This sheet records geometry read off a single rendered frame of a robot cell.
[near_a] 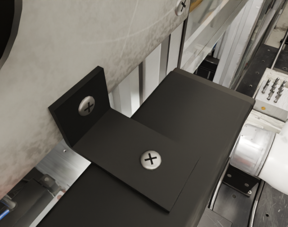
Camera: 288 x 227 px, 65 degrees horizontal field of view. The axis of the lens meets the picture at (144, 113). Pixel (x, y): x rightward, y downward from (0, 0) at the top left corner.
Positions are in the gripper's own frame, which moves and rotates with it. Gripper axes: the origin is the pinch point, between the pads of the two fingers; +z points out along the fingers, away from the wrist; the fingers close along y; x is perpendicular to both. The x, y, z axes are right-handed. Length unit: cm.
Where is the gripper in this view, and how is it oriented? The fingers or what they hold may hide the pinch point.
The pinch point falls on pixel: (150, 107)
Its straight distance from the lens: 54.5
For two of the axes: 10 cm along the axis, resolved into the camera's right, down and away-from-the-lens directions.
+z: -8.3, -3.5, 4.4
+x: -5.5, 6.5, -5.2
